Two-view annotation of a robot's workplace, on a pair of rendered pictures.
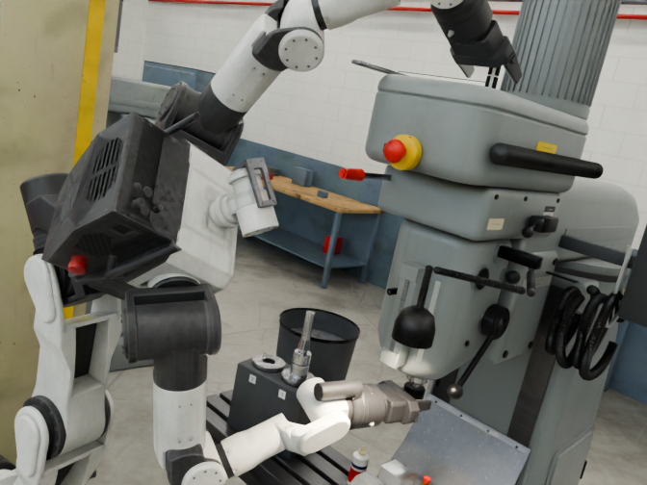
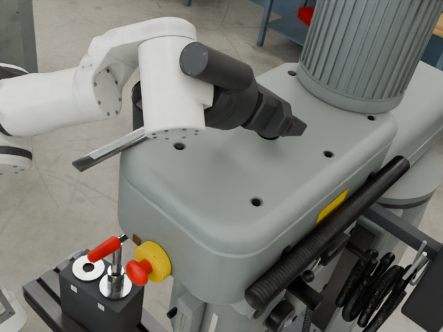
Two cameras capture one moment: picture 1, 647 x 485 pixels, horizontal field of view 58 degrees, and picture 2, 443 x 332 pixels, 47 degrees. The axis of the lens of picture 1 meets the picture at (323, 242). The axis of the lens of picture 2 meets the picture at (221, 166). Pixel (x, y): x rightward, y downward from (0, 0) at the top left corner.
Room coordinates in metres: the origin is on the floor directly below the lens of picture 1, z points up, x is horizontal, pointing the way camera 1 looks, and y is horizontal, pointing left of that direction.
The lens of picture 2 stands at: (0.54, -0.11, 2.36)
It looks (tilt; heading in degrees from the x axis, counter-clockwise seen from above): 40 degrees down; 352
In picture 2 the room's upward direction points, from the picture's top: 12 degrees clockwise
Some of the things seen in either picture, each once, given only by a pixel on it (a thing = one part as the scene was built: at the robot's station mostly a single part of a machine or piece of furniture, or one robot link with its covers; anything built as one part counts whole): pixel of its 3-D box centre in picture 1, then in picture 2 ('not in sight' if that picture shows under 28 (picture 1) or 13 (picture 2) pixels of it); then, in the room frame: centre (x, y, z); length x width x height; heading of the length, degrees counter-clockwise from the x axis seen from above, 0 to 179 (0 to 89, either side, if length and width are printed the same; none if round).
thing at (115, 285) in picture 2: (299, 365); (115, 278); (1.42, 0.00, 1.15); 0.05 x 0.05 x 0.06
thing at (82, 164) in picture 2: (396, 74); (145, 132); (1.14, -0.07, 1.89); 0.24 x 0.04 x 0.01; 139
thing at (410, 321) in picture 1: (415, 323); not in sight; (0.96, -0.18, 1.48); 0.07 x 0.07 x 0.06
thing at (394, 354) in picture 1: (403, 315); (186, 329); (1.10, -0.19, 1.44); 0.04 x 0.04 x 0.21; 48
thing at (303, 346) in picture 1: (306, 332); (117, 257); (1.42, 0.00, 1.24); 0.03 x 0.03 x 0.11
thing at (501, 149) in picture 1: (552, 163); (338, 219); (1.11, -0.39, 1.79); 0.45 x 0.04 x 0.04; 138
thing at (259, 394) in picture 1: (276, 401); (101, 296); (1.45, 0.04, 1.02); 0.22 x 0.12 x 0.20; 59
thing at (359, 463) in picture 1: (359, 465); not in sight; (1.30, -0.20, 0.97); 0.04 x 0.04 x 0.11
